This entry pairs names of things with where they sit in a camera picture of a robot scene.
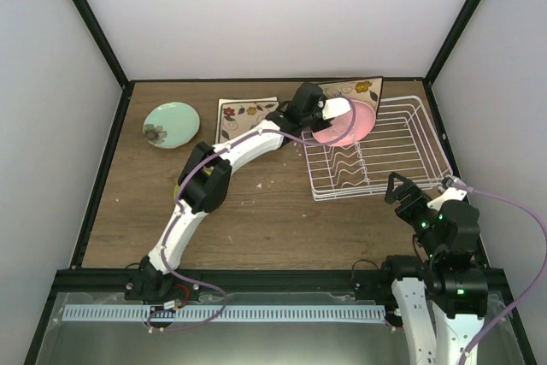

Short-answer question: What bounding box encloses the pink round plate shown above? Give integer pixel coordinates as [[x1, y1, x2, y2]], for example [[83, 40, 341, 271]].
[[311, 99, 376, 147]]

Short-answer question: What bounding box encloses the floral square plate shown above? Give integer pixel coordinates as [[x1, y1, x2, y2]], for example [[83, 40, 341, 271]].
[[319, 77, 384, 113], [217, 101, 281, 146]]

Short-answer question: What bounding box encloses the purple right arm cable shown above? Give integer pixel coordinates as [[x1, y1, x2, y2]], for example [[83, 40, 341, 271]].
[[439, 174, 547, 365]]

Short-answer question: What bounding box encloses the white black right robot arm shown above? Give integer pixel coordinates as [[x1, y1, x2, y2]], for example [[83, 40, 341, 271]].
[[379, 172, 488, 364]]

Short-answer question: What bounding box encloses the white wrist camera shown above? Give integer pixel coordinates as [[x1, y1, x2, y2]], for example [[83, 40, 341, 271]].
[[321, 97, 351, 121], [427, 175, 468, 211]]

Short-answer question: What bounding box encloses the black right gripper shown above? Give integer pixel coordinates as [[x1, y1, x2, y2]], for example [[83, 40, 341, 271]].
[[385, 172, 444, 258]]

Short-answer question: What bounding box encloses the mint green floral plate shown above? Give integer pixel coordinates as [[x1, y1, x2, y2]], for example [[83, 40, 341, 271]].
[[142, 102, 200, 150]]

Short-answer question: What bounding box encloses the black aluminium frame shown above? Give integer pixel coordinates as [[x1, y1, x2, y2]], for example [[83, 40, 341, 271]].
[[23, 0, 538, 365]]

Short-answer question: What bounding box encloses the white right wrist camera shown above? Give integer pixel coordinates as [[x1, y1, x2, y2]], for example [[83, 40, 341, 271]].
[[427, 175, 468, 211]]

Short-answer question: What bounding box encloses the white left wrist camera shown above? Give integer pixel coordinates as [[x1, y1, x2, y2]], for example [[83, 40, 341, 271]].
[[321, 97, 351, 121]]

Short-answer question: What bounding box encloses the white slotted cable duct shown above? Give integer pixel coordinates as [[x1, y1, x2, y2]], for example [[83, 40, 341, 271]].
[[62, 304, 385, 323]]

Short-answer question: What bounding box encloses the white wire dish rack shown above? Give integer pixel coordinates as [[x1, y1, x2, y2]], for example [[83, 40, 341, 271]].
[[304, 96, 452, 201]]

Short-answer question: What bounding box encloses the plain white square plate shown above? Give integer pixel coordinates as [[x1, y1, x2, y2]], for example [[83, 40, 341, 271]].
[[213, 97, 279, 149]]

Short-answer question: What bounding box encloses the floral square plate front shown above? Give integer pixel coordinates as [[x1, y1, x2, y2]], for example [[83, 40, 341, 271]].
[[217, 101, 281, 146]]

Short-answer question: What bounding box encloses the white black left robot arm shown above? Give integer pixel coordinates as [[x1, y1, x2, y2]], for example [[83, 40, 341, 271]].
[[138, 83, 379, 300]]

